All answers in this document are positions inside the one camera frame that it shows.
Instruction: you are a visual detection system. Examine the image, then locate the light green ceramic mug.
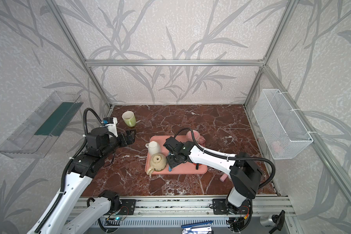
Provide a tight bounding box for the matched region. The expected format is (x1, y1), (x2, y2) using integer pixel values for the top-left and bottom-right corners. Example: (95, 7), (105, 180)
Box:
(122, 111), (136, 127)

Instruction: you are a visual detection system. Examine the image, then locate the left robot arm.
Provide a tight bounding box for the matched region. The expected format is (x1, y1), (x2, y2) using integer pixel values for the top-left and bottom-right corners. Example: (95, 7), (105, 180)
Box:
(29, 108), (136, 234)

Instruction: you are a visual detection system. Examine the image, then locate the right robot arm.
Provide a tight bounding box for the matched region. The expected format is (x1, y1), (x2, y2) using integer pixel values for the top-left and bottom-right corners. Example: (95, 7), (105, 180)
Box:
(163, 128), (276, 214)

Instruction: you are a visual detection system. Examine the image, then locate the cream speckled squat mug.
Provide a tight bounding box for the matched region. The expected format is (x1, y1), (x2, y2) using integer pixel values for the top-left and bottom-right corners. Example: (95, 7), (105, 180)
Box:
(146, 153), (167, 176)

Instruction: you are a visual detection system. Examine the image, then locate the pink ghost pattern mug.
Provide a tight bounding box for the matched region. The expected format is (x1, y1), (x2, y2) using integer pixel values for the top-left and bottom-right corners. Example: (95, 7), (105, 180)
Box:
(186, 130), (206, 146)

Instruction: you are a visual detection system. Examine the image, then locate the white ceramic mug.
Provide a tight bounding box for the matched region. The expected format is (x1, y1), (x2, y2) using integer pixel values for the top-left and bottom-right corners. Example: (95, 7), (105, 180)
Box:
(145, 141), (161, 156)

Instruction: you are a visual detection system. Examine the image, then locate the pink plastic tray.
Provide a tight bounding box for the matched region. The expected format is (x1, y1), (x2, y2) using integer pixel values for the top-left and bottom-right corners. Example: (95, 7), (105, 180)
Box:
(150, 136), (208, 175)

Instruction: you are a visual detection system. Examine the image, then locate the blue stapler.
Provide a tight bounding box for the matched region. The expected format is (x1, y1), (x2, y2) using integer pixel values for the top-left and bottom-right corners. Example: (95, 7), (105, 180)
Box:
(181, 221), (214, 234)

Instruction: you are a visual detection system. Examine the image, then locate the pink item in basket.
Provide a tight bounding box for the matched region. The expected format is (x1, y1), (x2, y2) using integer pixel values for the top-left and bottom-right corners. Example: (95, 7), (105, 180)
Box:
(272, 141), (284, 155)

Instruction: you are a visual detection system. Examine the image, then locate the black clamp knob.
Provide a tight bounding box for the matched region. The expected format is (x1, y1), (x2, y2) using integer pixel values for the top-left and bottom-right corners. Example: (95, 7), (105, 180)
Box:
(269, 210), (286, 234)

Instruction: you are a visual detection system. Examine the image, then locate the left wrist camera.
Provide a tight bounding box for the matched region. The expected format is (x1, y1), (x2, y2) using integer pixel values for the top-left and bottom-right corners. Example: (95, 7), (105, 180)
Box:
(102, 117), (118, 137)

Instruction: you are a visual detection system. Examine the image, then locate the clear plastic wall bin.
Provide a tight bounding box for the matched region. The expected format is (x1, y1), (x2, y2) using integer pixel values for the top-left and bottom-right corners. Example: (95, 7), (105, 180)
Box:
(0, 91), (83, 159)

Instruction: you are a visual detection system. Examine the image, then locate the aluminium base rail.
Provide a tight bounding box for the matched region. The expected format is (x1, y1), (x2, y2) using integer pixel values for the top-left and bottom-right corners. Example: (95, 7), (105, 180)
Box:
(70, 196), (294, 227)

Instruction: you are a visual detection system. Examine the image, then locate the white wire mesh basket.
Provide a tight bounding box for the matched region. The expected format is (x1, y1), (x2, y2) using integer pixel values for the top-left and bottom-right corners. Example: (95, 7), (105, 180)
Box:
(253, 89), (314, 160)

